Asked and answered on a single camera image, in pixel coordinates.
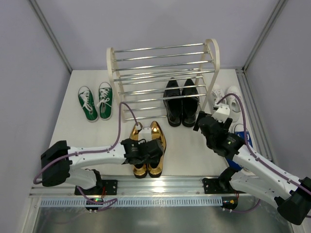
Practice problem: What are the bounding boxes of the white shoe rack chrome bars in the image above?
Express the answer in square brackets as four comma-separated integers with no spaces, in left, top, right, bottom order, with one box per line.
[106,39,220,119]

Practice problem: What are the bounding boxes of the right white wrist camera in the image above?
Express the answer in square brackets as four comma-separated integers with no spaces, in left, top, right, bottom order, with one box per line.
[212,103,230,123]

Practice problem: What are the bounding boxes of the green canvas sneaker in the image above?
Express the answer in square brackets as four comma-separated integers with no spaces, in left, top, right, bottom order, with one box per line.
[78,86,99,122]
[97,82,114,120]

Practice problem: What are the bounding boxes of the black leather shoe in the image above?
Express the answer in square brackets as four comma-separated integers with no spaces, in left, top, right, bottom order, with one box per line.
[181,79,199,127]
[163,78,182,127]

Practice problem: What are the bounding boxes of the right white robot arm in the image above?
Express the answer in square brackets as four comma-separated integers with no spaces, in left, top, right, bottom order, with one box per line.
[193,111,311,225]

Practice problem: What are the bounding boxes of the white sneaker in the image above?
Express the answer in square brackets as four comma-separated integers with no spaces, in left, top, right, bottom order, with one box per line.
[208,84,224,113]
[226,86,242,122]

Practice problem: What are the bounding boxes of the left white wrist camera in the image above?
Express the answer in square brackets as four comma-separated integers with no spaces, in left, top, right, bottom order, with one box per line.
[134,125,152,142]

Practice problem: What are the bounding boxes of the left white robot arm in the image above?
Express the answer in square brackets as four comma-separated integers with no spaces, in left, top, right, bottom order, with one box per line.
[41,138,164,190]

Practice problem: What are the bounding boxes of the slotted grey cable duct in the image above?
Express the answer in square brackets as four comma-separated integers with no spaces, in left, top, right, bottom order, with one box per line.
[40,196,223,208]

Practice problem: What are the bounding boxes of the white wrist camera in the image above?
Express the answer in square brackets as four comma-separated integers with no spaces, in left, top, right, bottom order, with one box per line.
[134,125,152,142]
[212,103,230,123]

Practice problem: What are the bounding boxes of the right blue canvas sneaker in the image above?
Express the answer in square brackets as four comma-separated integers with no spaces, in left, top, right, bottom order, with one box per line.
[233,123,253,147]

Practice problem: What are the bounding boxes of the left aluminium frame post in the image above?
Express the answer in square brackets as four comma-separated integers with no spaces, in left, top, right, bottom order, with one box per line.
[27,0,73,74]

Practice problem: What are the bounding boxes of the aluminium frame post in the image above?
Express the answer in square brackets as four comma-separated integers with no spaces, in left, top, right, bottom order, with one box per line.
[27,0,73,74]
[242,0,288,73]

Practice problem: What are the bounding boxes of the right aluminium frame post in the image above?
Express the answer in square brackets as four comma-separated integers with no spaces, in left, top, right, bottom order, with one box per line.
[242,0,288,73]

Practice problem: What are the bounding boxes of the aluminium mounting rail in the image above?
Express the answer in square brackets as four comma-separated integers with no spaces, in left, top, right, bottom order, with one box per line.
[29,176,296,198]

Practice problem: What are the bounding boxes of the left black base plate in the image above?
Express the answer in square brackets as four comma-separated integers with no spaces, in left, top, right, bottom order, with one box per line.
[81,180,118,196]

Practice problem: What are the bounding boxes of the right side aluminium rail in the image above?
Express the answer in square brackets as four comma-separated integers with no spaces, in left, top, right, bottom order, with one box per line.
[236,69,274,162]

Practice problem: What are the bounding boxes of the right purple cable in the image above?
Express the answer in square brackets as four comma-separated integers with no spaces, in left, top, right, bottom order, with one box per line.
[215,93,311,213]

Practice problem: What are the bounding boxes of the gold loafer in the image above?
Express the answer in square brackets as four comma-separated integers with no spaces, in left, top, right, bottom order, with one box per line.
[148,121,167,178]
[130,122,148,179]

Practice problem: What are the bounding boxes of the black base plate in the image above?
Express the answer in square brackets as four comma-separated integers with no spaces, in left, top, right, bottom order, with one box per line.
[202,178,245,194]
[81,180,118,196]

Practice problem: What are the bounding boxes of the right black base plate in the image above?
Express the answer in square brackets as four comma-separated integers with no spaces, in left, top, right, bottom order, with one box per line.
[202,178,245,194]

